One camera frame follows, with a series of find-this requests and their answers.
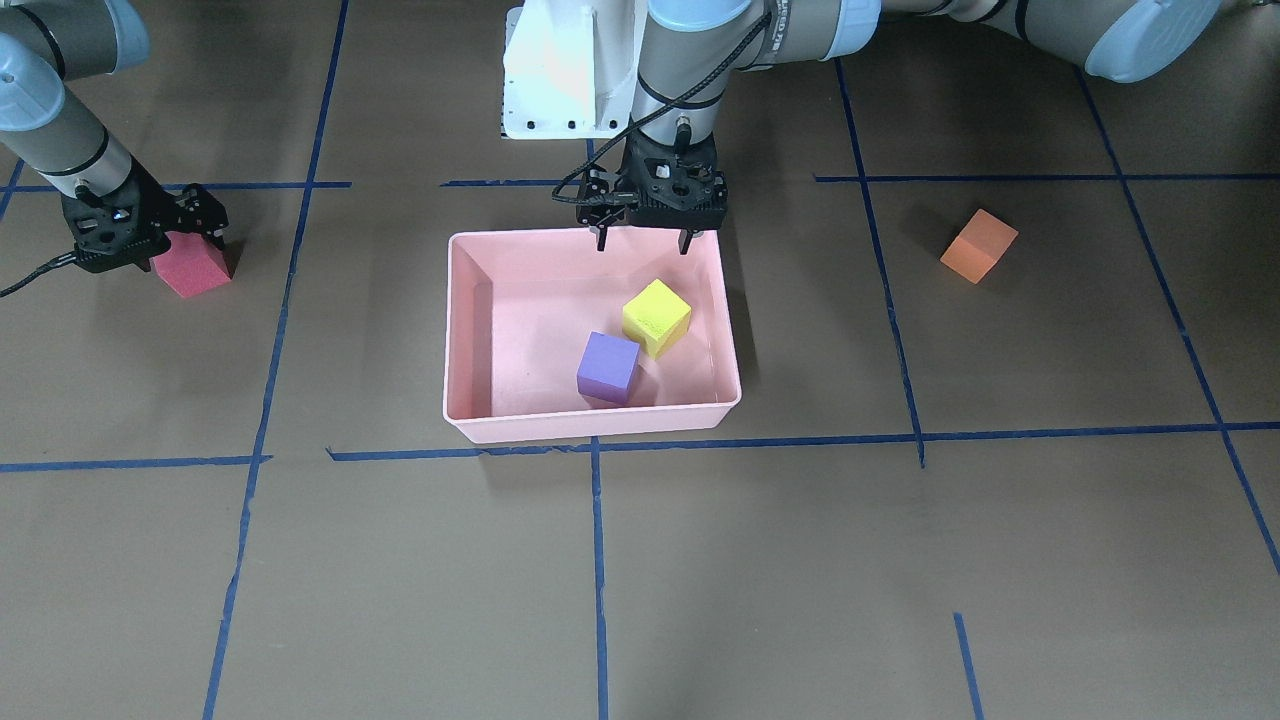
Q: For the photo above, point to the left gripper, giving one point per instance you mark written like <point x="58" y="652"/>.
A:
<point x="601" y="193"/>

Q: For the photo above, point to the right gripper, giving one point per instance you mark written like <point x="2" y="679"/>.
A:
<point x="158" y="209"/>

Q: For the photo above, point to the red foam block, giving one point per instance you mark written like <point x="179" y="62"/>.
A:
<point x="192" y="265"/>

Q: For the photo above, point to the yellow foam block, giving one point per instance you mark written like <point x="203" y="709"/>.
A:
<point x="656" y="318"/>

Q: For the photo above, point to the purple foam block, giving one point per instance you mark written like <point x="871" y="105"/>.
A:
<point x="608" y="368"/>

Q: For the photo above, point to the orange foam block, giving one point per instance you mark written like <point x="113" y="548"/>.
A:
<point x="978" y="246"/>

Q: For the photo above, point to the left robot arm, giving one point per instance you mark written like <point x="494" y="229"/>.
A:
<point x="692" y="49"/>

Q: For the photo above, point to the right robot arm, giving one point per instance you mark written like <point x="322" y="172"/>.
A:
<point x="45" y="45"/>

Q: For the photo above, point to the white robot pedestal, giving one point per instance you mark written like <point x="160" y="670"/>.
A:
<point x="570" y="68"/>

